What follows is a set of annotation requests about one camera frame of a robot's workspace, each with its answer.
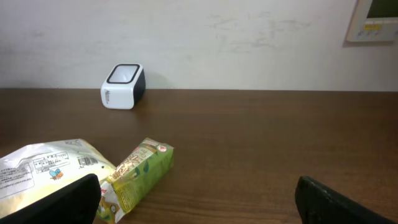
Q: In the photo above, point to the yellow snack bag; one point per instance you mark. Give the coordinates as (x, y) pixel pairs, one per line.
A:
(38, 170)

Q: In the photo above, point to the green tea drink carton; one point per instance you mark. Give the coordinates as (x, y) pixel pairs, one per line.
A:
(125, 187)

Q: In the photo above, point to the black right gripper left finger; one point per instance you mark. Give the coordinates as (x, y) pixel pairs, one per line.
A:
(75, 203)

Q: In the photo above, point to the white wall control panel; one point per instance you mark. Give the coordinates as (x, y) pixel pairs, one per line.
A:
(373, 21)

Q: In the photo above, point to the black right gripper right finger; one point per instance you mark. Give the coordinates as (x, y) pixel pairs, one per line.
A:
(319, 204)

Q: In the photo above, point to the white barcode scanner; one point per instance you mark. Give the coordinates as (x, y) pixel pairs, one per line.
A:
(124, 86)

